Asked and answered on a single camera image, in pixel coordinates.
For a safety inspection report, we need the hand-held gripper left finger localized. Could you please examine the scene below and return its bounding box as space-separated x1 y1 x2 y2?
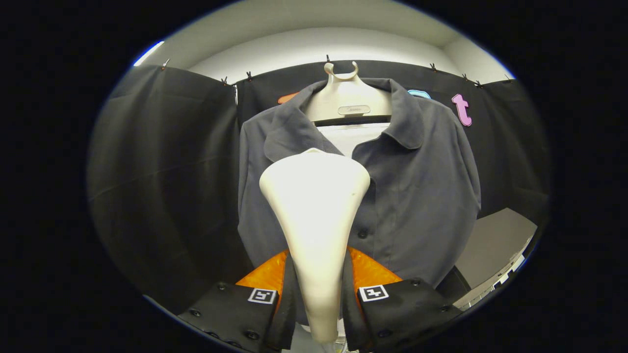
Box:
178 249 298 353

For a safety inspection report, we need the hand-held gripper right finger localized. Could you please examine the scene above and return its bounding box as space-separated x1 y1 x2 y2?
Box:
341 246 462 353

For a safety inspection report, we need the grey button-up shirt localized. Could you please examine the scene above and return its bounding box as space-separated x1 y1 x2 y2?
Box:
237 77 482 324

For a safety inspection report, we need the cream garment hanger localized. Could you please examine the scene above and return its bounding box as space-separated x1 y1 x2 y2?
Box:
303 61 393 123

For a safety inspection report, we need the grey cabinet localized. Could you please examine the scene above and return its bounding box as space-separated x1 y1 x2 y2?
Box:
454 207 538 307

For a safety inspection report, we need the ceiling light strip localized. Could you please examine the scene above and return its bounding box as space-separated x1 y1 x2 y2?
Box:
132 41 165 67

